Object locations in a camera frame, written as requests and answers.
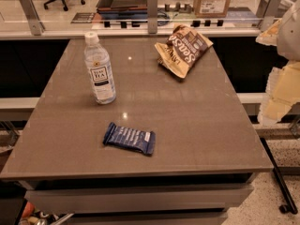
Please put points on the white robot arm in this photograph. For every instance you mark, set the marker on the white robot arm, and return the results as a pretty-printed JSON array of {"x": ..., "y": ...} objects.
[{"x": 289, "y": 34}]

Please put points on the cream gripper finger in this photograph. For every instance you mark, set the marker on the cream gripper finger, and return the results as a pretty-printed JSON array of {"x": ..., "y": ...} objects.
[
  {"x": 281, "y": 93},
  {"x": 269, "y": 37}
]

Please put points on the middle metal glass bracket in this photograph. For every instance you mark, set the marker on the middle metal glass bracket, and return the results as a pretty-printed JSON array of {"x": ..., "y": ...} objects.
[{"x": 152, "y": 16}]

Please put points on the right metal glass bracket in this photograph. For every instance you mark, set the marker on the right metal glass bracket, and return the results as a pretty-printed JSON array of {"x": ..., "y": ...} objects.
[{"x": 266, "y": 12}]

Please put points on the cardboard box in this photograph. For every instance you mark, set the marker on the cardboard box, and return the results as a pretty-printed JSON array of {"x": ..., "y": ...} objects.
[{"x": 211, "y": 8}]

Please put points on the blue snack bar wrapper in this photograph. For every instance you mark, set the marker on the blue snack bar wrapper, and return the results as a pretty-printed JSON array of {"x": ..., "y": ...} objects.
[{"x": 130, "y": 139}]

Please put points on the grey table drawer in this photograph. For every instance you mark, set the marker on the grey table drawer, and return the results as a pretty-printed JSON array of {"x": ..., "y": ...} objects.
[{"x": 139, "y": 199}]

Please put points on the metal glass bracket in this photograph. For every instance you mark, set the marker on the metal glass bracket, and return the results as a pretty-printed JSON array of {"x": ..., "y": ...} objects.
[
  {"x": 152, "y": 16},
  {"x": 35, "y": 24},
  {"x": 266, "y": 12}
]

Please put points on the left metal glass bracket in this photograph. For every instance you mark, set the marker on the left metal glass bracket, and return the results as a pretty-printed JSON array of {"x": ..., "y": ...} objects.
[{"x": 35, "y": 24}]

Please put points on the clear tea water bottle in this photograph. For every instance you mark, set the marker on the clear tea water bottle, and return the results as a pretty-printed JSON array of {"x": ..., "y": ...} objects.
[{"x": 99, "y": 68}]

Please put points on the black floor bar with wheel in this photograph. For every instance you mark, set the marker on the black floor bar with wheel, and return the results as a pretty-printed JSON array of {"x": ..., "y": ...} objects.
[{"x": 289, "y": 206}]

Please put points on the brown chip bag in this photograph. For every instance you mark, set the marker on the brown chip bag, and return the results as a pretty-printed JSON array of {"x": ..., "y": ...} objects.
[{"x": 182, "y": 49}]

